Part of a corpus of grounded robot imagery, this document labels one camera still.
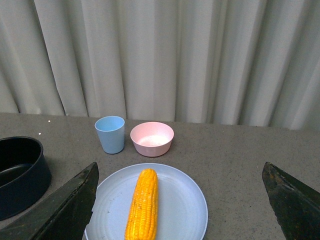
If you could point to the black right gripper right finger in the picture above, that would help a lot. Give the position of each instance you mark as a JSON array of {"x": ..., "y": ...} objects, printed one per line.
[{"x": 295, "y": 204}]

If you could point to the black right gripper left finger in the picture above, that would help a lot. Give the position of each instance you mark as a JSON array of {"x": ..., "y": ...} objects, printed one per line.
[{"x": 63, "y": 215}]

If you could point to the yellow corn cob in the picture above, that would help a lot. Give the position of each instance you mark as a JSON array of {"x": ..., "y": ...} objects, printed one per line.
[{"x": 142, "y": 219}]

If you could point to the dark blue saucepan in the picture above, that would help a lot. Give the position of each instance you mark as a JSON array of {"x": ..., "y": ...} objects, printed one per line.
[{"x": 24, "y": 174}]

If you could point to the light blue plastic cup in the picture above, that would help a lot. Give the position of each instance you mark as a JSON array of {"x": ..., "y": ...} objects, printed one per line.
[{"x": 111, "y": 133}]

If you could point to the light blue plate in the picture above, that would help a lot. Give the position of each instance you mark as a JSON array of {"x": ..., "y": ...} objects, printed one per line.
[{"x": 182, "y": 207}]

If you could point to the pink plastic bowl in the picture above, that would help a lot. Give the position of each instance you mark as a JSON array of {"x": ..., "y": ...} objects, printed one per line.
[{"x": 152, "y": 139}]

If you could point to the white pleated curtain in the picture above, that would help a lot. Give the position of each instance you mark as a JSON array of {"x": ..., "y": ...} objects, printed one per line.
[{"x": 233, "y": 62}]

